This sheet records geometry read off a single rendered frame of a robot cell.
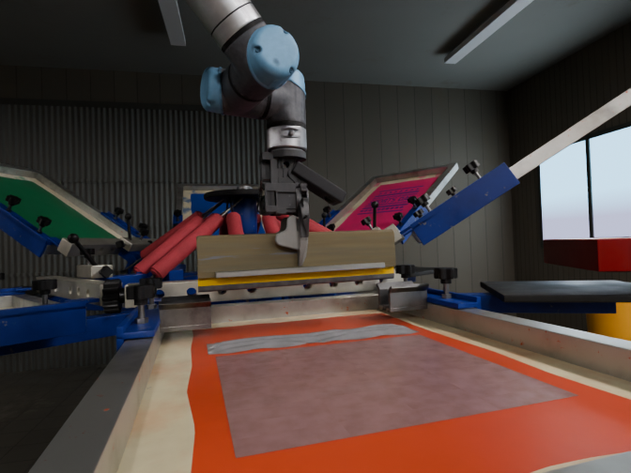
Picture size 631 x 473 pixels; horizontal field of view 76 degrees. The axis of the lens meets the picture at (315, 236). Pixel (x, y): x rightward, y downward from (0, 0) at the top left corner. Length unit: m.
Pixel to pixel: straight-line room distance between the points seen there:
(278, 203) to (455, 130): 4.69
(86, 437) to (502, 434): 0.31
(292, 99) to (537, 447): 0.63
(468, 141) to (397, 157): 0.95
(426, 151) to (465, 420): 4.76
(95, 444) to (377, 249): 0.61
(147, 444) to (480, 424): 0.28
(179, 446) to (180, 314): 0.37
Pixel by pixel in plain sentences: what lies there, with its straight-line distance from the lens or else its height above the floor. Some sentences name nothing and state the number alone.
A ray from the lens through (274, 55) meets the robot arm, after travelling 0.61.
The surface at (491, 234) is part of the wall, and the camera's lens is 5.42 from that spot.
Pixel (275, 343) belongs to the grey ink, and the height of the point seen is 0.96.
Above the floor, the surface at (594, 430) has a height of 0.96.
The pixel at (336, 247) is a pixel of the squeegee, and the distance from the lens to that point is 0.78.
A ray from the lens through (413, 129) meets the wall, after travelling 5.09.
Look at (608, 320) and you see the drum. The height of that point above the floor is 0.48.
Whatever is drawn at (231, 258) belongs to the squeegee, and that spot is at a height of 1.10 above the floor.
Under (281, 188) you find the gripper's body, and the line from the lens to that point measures 0.73.
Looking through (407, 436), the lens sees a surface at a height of 0.96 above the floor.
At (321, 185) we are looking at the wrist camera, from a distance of 0.76.
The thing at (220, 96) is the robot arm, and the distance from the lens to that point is 0.73.
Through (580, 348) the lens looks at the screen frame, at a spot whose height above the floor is 0.98.
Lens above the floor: 1.12
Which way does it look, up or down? 1 degrees up
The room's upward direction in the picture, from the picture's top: 2 degrees counter-clockwise
